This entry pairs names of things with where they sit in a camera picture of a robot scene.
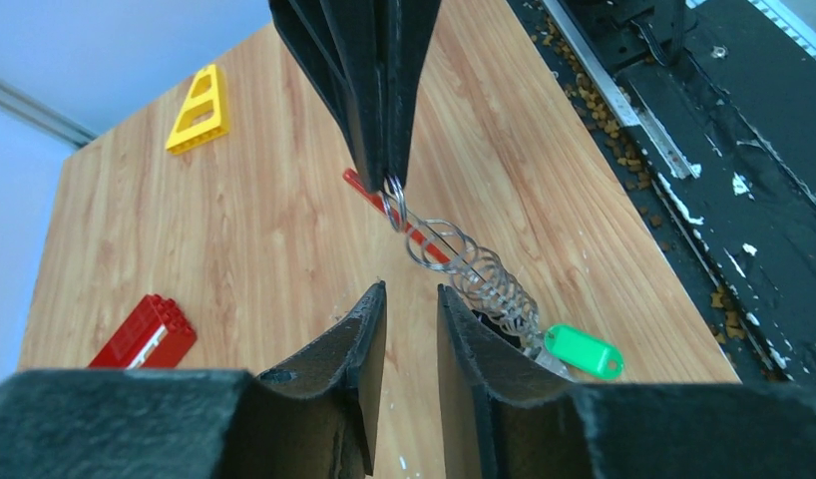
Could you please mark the red window brick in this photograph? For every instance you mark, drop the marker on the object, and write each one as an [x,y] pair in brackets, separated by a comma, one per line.
[156,334]

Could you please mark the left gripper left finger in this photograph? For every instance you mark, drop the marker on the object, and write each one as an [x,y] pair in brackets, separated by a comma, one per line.
[313,415]

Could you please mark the yellow triangular brick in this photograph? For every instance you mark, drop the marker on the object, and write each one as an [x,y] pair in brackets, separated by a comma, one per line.
[204,114]

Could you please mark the green tag key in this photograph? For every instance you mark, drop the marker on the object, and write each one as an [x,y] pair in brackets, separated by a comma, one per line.
[563,346]

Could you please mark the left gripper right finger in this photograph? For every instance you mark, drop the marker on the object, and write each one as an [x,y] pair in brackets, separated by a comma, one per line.
[505,416]

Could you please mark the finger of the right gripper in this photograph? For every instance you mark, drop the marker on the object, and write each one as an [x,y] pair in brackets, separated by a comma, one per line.
[334,43]
[393,40]

